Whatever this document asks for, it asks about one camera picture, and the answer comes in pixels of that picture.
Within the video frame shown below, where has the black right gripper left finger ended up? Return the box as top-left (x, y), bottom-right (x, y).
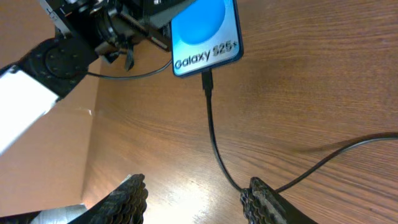
top-left (70, 174), bottom-right (149, 224)

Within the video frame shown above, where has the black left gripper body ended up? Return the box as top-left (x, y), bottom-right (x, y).
top-left (93, 0), bottom-right (195, 52)

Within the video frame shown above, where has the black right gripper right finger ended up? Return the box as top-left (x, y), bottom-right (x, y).
top-left (240, 177), bottom-right (317, 224)

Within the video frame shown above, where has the blue Galaxy smartphone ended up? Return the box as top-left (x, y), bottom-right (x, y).
top-left (171, 0), bottom-right (244, 78)

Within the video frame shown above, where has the black USB charging cable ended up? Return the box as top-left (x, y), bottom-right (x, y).
top-left (201, 69), bottom-right (398, 194)

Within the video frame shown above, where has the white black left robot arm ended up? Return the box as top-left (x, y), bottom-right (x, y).
top-left (1, 0), bottom-right (194, 152)

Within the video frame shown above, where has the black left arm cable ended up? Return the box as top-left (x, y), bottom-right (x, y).
top-left (86, 40), bottom-right (173, 81)

